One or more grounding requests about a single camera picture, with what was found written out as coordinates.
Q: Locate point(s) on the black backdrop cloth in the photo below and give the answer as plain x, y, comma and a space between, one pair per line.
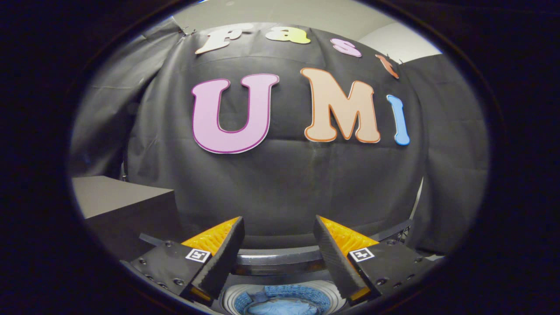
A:
284, 188

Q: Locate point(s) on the light blue clothes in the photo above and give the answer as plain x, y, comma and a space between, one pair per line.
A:
280, 307

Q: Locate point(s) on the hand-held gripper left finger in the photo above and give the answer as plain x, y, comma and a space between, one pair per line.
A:
225, 258

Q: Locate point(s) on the dark cabinet with white door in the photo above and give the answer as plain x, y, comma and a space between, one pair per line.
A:
113, 197

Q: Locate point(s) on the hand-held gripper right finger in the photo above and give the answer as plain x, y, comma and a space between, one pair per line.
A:
334, 258

